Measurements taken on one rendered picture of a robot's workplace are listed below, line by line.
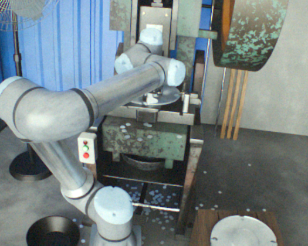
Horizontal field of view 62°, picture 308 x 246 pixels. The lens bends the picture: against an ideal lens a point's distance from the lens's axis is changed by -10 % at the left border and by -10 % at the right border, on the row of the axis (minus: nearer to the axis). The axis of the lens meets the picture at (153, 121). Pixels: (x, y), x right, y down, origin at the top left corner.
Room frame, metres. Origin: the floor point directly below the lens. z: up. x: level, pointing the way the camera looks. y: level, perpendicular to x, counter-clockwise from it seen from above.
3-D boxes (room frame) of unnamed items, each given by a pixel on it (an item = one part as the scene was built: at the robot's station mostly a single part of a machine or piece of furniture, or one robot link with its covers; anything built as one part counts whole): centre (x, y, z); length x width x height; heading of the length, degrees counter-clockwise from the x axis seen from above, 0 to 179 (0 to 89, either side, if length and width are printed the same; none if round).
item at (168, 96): (1.22, 0.03, 0.78); 0.29 x 0.29 x 0.01
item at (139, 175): (1.36, 0.02, 0.31); 0.43 x 0.42 x 0.01; 85
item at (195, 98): (1.33, -0.15, 0.76); 0.17 x 0.06 x 0.10; 85
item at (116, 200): (0.62, 0.11, 0.62); 0.13 x 0.12 x 0.14; 54
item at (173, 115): (1.35, 0.02, 0.68); 0.45 x 0.30 x 0.06; 85
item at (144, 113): (1.18, 0.04, 0.72); 0.25 x 0.14 x 0.14; 175
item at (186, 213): (1.46, -0.26, 0.45); 0.92 x 0.12 x 0.90; 175
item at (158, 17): (1.31, 0.02, 1.04); 0.17 x 0.15 x 0.30; 175
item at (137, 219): (1.21, 0.03, 0.14); 0.59 x 0.10 x 0.05; 175
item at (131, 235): (0.62, 0.10, 0.50); 0.15 x 0.15 x 0.10
